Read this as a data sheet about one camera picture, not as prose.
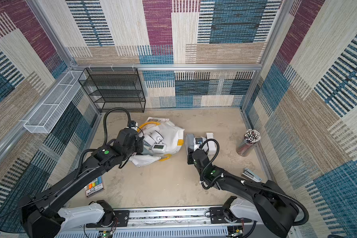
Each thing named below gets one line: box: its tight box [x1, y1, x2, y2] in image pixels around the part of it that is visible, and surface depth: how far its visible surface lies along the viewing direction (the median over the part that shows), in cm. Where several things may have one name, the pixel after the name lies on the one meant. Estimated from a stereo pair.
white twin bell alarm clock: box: [147, 129, 165, 144], surface depth 98 cm
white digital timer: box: [151, 143, 167, 154], surface depth 96 cm
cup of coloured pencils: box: [236, 128, 262, 157], surface depth 85 cm
